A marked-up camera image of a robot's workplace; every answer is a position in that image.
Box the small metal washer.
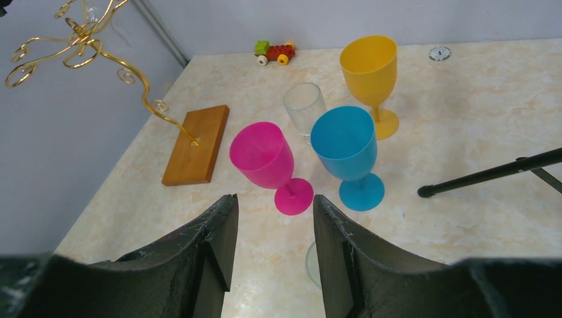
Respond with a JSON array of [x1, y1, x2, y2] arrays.
[[428, 46, 452, 62]]

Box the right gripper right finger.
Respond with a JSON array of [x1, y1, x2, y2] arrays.
[[313, 195, 561, 317]]

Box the pink plastic wine glass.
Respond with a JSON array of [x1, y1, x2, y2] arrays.
[[229, 121, 314, 216]]

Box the wooden rack base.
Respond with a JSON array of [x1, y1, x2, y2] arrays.
[[162, 105, 229, 186]]

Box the black perforated music stand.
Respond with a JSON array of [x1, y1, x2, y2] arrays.
[[418, 148, 561, 198]]

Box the gold wire wine glass rack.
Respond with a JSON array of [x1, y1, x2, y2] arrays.
[[4, 1, 199, 146]]

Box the blue plastic wine glass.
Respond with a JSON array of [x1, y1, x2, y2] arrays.
[[310, 105, 385, 211]]

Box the colourful toy train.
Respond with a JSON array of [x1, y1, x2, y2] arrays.
[[254, 40, 296, 66]]

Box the yellow plastic wine glass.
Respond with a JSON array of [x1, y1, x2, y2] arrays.
[[339, 35, 399, 140]]

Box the clear wine glass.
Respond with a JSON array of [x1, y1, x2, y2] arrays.
[[283, 82, 327, 146], [305, 242, 321, 289]]

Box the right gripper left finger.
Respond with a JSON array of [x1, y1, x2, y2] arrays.
[[1, 195, 239, 317]]

